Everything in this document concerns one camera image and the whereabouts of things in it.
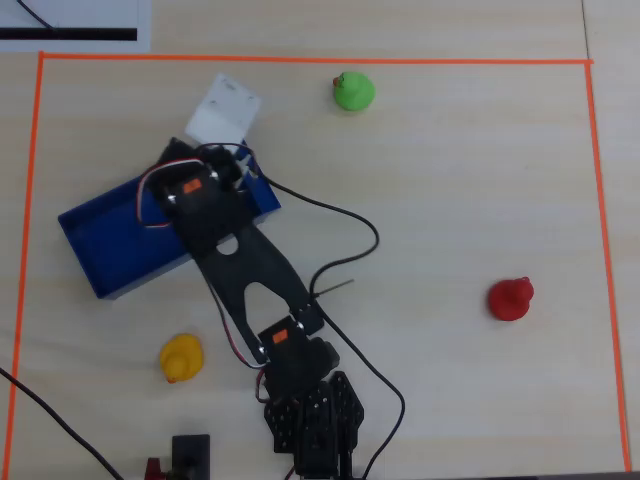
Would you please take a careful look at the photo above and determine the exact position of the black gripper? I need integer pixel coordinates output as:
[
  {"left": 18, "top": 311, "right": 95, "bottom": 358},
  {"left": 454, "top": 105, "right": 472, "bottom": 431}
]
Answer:
[{"left": 156, "top": 137, "right": 250, "bottom": 195}]

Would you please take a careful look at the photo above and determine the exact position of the blue plastic box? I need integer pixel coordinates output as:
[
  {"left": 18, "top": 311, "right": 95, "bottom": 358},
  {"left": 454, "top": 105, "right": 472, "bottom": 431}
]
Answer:
[{"left": 57, "top": 138, "right": 283, "bottom": 302}]

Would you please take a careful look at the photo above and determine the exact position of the green rubber duck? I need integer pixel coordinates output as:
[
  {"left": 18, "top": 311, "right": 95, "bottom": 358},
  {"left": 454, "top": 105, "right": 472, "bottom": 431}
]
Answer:
[{"left": 331, "top": 71, "right": 377, "bottom": 113}]

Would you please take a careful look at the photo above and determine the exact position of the yellow rubber duck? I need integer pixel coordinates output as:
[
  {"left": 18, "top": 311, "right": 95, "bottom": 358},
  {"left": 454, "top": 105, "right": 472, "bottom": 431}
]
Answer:
[{"left": 159, "top": 333, "right": 205, "bottom": 386}]

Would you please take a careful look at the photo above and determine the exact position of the red rubber duck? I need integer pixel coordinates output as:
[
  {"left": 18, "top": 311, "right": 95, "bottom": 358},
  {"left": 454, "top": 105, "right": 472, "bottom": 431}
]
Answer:
[{"left": 487, "top": 276, "right": 536, "bottom": 323}]

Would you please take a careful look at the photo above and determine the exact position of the paper with black bar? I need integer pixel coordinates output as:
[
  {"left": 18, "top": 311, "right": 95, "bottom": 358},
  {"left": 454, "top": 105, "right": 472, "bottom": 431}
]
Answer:
[{"left": 0, "top": 0, "right": 152, "bottom": 53}]

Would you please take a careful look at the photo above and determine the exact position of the orange tape strip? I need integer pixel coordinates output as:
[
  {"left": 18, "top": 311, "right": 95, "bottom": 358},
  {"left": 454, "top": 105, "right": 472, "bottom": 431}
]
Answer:
[
  {"left": 38, "top": 51, "right": 595, "bottom": 67},
  {"left": 3, "top": 52, "right": 47, "bottom": 480},
  {"left": 583, "top": 59, "right": 633, "bottom": 473}
]

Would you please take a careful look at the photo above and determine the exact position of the small black block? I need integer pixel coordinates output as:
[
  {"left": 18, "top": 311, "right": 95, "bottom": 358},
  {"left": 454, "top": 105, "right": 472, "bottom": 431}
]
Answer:
[{"left": 171, "top": 433, "right": 212, "bottom": 480}]

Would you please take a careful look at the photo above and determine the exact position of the red white servo wire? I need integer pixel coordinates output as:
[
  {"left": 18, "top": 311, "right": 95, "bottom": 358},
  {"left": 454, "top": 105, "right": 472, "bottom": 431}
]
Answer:
[{"left": 136, "top": 157, "right": 207, "bottom": 231}]

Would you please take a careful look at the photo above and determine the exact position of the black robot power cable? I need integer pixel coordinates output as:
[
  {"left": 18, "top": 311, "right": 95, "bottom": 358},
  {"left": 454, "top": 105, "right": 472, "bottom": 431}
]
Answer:
[{"left": 257, "top": 174, "right": 407, "bottom": 480}]

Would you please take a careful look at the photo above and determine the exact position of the thin grey cable tie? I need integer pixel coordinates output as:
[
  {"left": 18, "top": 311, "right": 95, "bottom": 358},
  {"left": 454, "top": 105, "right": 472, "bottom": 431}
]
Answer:
[{"left": 319, "top": 278, "right": 356, "bottom": 295}]

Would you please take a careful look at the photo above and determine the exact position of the black table cable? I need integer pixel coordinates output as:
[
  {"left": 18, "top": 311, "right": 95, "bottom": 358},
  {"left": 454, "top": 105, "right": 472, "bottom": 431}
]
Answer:
[{"left": 0, "top": 366, "right": 125, "bottom": 480}]

